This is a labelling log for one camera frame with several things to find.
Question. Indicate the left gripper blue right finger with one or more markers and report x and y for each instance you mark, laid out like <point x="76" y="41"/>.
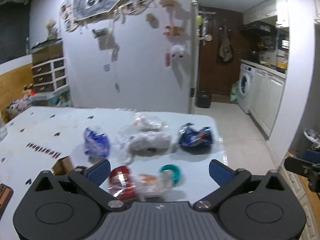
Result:
<point x="220" y="173"/>

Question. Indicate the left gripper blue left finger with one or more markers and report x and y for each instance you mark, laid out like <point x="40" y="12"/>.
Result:
<point x="99" y="172"/>

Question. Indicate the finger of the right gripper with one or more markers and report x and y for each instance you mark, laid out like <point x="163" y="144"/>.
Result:
<point x="311" y="155"/>

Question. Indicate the red cigarette pack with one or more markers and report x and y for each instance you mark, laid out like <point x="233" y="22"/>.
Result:
<point x="121" y="184"/>

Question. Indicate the teal plastic lid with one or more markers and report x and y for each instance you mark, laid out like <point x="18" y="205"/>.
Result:
<point x="174" y="170"/>

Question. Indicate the crushed blue soda can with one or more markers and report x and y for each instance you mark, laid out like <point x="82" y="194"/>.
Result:
<point x="189" y="137"/>

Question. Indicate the white orange wrapper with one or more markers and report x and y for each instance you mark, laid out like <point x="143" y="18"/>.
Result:
<point x="148" y="186"/>

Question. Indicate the black floor trash bin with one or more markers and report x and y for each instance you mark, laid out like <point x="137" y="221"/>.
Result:
<point x="203" y="99"/>

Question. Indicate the crumpled blue white wrapper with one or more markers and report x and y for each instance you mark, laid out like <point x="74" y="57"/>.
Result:
<point x="96" y="142"/>

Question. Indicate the torn brown cardboard piece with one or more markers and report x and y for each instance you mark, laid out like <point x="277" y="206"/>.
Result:
<point x="63" y="166"/>

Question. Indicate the white plastic bag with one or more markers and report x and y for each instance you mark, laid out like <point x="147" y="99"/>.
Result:
<point x="146" y="141"/>

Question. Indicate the clear plastic bag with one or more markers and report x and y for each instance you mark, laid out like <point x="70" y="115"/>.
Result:
<point x="142" y="122"/>

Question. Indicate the white kitchen cabinets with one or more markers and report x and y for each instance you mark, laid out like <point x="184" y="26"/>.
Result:
<point x="266" y="93"/>

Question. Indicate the green plastic bag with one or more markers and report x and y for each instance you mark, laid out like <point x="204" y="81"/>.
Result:
<point x="234" y="92"/>

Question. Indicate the brown box at table edge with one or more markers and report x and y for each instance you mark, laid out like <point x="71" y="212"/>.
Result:
<point x="5" y="197"/>

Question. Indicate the dark brown door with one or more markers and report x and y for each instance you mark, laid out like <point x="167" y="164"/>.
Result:
<point x="219" y="64"/>

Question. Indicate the white front-load washing machine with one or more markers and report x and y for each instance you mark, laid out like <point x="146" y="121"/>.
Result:
<point x="246" y="79"/>

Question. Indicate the white drawer cabinet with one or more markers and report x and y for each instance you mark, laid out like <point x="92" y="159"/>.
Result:
<point x="50" y="76"/>

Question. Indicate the hanging bag on door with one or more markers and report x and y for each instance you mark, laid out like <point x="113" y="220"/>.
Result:
<point x="225" y="50"/>

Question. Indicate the white plush sheep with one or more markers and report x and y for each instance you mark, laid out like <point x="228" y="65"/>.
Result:
<point x="177" y="52"/>

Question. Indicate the pink hanging tag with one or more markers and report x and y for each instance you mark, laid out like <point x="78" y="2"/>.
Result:
<point x="167" y="60"/>

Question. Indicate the glass terrarium tank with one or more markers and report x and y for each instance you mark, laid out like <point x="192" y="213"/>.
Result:
<point x="47" y="50"/>

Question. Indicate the black range hood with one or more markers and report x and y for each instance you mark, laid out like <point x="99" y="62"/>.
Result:
<point x="260" y="27"/>

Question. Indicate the dried flower bouquet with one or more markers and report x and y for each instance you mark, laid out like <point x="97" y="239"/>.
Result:
<point x="52" y="29"/>

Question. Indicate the wall photo collage board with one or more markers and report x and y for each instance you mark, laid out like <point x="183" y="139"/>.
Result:
<point x="75" y="13"/>

